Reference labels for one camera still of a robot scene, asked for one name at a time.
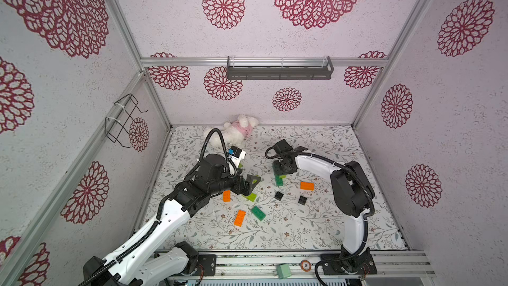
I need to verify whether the dark green lego brick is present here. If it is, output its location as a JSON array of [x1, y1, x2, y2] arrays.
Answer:
[[275, 176, 283, 187], [251, 206, 266, 221]]

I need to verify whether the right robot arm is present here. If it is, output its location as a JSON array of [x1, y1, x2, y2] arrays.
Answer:
[[265, 140, 375, 262]]

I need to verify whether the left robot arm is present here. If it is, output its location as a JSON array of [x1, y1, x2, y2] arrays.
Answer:
[[83, 147, 260, 285]]

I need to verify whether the orange lego brick left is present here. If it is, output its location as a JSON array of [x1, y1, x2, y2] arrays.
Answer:
[[223, 190, 231, 203]]

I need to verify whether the orange lego brick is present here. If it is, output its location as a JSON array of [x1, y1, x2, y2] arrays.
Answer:
[[223, 190, 231, 203], [300, 181, 315, 191], [234, 210, 246, 227]]

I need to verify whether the dark green lego brick bottom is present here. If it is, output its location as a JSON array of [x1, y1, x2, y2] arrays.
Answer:
[[251, 206, 266, 221]]

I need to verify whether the orange lego brick right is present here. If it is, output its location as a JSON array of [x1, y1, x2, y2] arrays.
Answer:
[[300, 181, 315, 191]]

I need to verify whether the black lego block left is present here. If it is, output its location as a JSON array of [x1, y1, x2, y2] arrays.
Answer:
[[275, 191, 284, 201]]

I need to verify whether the black lego block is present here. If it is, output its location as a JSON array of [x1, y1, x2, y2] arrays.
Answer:
[[298, 196, 308, 206], [275, 191, 284, 201]]

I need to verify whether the orange lego brick bottom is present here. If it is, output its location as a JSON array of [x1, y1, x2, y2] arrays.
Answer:
[[234, 210, 246, 227]]

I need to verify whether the black lego block right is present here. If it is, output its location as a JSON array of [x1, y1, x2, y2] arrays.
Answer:
[[298, 196, 308, 206]]

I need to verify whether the white plush toy pink shirt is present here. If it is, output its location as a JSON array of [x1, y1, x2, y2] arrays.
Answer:
[[221, 114, 259, 148]]

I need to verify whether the round orange sticker disc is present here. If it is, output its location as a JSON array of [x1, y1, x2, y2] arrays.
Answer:
[[300, 260, 312, 272]]

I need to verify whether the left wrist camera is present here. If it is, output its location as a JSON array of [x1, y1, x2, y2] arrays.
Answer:
[[228, 146, 246, 167]]

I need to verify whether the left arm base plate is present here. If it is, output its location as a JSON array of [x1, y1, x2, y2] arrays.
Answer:
[[186, 254, 217, 277]]

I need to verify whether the green box on rail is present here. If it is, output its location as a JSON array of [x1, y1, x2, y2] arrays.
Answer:
[[276, 263, 292, 279]]

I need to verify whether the dark wall shelf rack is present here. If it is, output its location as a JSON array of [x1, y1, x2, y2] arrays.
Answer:
[[226, 57, 335, 81]]

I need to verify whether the black wire wall basket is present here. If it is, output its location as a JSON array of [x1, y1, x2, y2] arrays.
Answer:
[[104, 93, 148, 148]]

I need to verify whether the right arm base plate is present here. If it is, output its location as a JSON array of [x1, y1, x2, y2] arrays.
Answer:
[[320, 252, 378, 275]]

